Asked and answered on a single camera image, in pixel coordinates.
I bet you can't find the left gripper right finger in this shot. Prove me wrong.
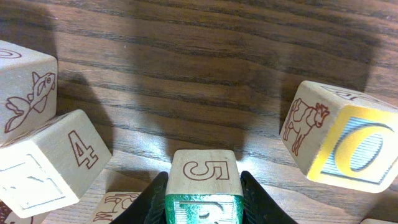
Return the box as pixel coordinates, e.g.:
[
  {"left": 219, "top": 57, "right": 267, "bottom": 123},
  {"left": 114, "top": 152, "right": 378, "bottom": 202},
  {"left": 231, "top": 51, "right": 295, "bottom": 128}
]
[{"left": 240, "top": 171, "right": 297, "bottom": 224}]

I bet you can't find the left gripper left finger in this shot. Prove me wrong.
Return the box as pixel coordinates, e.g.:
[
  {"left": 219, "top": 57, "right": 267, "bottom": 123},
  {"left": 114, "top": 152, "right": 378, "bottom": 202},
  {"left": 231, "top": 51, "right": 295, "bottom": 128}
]
[{"left": 110, "top": 172, "right": 169, "bottom": 224}]

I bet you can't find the green R block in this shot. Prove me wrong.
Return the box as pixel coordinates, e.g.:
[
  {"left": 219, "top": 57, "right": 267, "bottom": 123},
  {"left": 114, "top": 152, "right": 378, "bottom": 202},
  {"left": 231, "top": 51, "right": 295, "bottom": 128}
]
[{"left": 165, "top": 149, "right": 244, "bottom": 224}]

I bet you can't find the yellow C block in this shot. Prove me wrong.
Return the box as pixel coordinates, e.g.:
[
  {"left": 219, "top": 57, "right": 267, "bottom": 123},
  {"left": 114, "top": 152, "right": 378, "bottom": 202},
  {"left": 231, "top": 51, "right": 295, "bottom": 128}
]
[{"left": 87, "top": 192, "right": 141, "bottom": 224}]

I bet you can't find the yellow O block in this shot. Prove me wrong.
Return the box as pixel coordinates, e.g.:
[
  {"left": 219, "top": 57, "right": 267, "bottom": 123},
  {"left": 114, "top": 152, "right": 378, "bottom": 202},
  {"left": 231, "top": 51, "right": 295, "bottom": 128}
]
[{"left": 280, "top": 81, "right": 397, "bottom": 193}]

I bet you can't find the green 4 block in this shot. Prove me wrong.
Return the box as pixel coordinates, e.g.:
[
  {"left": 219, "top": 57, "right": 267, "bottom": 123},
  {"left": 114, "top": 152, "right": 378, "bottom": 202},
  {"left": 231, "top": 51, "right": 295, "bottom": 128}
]
[{"left": 1, "top": 110, "right": 112, "bottom": 218}]

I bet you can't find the red A block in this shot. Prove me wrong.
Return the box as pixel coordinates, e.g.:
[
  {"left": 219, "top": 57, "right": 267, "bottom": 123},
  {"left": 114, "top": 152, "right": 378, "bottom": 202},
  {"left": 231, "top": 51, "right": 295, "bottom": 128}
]
[{"left": 360, "top": 218, "right": 398, "bottom": 224}]

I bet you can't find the yellow block beside V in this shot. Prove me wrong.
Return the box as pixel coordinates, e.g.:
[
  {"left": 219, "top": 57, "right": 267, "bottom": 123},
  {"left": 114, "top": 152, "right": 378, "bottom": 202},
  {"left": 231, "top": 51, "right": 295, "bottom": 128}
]
[{"left": 0, "top": 201, "right": 49, "bottom": 224}]

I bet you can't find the yellow block below R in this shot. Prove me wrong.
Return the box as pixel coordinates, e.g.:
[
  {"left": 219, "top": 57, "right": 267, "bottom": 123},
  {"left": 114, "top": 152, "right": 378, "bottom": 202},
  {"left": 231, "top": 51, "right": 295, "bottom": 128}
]
[{"left": 1, "top": 40, "right": 58, "bottom": 146}]

